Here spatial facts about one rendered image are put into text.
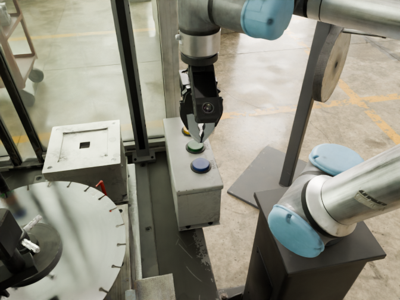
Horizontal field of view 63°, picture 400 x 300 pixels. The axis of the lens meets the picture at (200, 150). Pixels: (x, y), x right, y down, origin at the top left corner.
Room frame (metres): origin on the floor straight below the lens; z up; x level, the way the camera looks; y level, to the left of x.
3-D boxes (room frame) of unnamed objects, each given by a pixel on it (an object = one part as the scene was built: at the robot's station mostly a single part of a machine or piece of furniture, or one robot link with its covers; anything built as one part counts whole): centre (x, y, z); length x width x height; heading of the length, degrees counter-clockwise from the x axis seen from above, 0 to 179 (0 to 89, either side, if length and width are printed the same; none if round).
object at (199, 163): (0.56, 0.00, 0.90); 0.04 x 0.04 x 0.02
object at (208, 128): (0.59, -0.01, 1.01); 0.06 x 0.03 x 0.09; 10
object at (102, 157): (0.64, 0.30, 0.82); 0.18 x 0.18 x 0.15; 11
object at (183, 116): (0.56, 0.02, 1.06); 0.05 x 0.02 x 0.09; 100
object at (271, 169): (1.31, -0.50, 0.50); 0.50 x 0.50 x 1.00; 54
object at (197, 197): (0.63, 0.03, 0.82); 0.28 x 0.11 x 0.15; 11
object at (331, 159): (0.51, -0.29, 0.91); 0.13 x 0.12 x 0.14; 142
